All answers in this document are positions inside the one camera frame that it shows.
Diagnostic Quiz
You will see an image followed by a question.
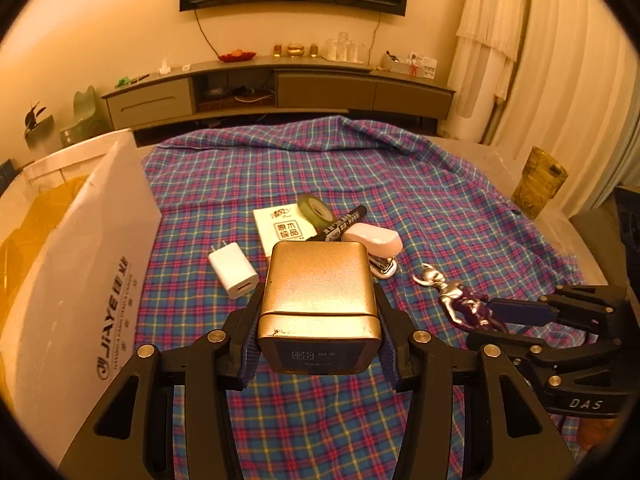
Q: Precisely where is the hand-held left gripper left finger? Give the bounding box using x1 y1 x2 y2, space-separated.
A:
57 290 266 480

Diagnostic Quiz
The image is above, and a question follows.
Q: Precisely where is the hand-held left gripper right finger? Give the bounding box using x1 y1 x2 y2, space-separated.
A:
372 287 583 480

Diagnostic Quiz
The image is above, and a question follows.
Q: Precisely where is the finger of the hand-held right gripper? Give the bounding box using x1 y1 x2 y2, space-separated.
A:
487 285 628 333
467 332 623 376

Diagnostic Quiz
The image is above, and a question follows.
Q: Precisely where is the purple silver toy figure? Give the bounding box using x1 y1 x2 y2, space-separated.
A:
413 262 508 333

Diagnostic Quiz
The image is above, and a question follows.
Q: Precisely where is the white charger plug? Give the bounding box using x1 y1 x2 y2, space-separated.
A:
208 242 260 301

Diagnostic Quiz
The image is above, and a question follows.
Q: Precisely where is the golden tin box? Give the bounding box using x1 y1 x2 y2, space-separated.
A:
257 241 383 376

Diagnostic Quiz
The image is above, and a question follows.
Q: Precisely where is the pink white stapler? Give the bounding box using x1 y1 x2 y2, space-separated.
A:
341 224 404 279

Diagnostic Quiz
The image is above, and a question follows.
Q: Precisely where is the small white red printed box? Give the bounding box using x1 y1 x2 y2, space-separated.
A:
253 205 321 257

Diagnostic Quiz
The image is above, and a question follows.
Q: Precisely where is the black marker pen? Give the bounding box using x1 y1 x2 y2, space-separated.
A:
306 205 369 243

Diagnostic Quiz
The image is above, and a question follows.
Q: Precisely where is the green tape roll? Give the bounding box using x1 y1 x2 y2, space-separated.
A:
297 193 337 228

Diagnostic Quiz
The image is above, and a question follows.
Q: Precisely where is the amber glass cup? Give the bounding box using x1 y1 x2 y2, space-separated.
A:
511 146 569 220

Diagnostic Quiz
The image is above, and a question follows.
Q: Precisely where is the dark crate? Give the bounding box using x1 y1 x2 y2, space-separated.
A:
615 187 640 281

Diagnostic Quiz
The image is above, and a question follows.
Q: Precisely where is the blue plaid cloth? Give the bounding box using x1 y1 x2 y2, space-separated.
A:
141 116 598 480

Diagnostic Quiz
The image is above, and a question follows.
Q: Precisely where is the white standing air conditioner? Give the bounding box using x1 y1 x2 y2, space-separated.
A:
446 35 506 143

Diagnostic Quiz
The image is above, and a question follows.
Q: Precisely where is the cream curtain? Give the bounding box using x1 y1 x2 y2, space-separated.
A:
492 0 640 211

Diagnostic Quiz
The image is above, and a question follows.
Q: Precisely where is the white desk organizer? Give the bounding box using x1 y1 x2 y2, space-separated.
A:
382 51 438 79

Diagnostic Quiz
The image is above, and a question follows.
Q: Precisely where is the grey tv cabinet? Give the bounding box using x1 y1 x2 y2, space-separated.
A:
101 57 457 133

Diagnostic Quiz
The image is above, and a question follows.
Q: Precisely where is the white lace cover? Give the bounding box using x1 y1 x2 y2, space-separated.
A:
456 0 531 103

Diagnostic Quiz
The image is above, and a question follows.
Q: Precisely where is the brown wall cable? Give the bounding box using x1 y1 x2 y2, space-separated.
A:
194 7 221 58

